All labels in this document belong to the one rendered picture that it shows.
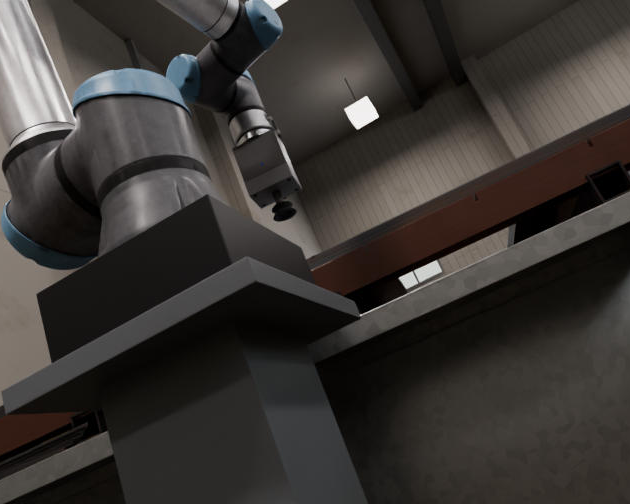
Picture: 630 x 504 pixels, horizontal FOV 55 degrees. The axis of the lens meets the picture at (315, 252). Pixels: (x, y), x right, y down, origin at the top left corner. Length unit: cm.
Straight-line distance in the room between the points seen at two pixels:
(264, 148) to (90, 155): 50
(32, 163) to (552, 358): 68
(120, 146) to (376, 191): 1137
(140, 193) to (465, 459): 53
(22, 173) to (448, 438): 61
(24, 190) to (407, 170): 1129
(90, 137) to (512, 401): 60
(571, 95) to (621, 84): 81
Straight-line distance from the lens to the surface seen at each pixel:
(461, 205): 95
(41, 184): 72
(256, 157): 110
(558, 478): 86
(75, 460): 86
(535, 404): 85
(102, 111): 65
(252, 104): 115
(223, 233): 47
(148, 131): 62
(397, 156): 1205
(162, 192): 58
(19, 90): 82
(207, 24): 102
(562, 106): 1195
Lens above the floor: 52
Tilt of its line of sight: 20 degrees up
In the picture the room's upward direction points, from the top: 23 degrees counter-clockwise
